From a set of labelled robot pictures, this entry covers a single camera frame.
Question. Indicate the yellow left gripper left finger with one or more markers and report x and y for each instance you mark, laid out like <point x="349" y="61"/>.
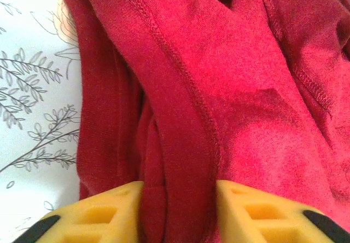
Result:
<point x="90" y="221"/>

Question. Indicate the floral patterned table cloth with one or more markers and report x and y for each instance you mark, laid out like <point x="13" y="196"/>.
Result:
<point x="32" y="103"/>

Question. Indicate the red t-shirt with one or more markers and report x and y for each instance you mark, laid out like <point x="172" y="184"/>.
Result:
<point x="218" y="76"/>

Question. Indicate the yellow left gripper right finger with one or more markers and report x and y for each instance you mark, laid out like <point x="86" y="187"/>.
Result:
<point x="273" y="221"/>

